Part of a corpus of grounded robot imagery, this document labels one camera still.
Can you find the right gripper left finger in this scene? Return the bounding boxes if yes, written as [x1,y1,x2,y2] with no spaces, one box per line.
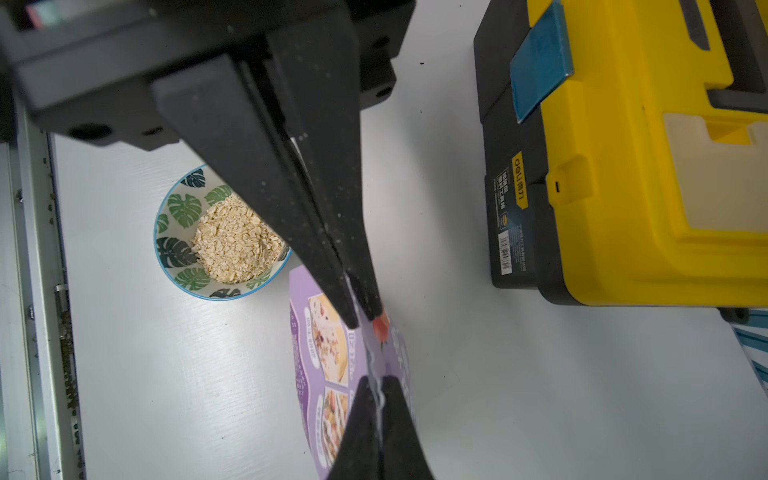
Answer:
[326,376,380,480]

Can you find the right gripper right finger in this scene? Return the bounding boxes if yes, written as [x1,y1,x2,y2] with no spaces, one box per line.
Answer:
[379,376,434,480]

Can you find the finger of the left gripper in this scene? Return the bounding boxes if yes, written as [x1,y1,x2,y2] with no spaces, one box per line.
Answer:
[151,54,359,329]
[267,8,383,321]

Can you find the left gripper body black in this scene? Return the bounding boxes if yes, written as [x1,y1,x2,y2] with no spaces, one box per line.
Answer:
[0,0,417,152]

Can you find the purple oats bag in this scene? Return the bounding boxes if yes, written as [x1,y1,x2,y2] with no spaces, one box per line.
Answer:
[289,266,414,479]

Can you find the green leaf pattern bowl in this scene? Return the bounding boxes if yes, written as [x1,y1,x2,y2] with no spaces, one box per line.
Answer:
[154,165,292,301]

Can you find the oats in bowl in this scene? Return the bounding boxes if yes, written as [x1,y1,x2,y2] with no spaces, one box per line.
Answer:
[192,194,286,284]

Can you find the yellow black toolbox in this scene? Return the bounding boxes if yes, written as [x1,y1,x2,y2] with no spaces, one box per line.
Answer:
[474,1,767,309]

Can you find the aluminium rail frame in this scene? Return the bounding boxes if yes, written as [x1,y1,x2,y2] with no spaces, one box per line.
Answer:
[1,99,86,479]

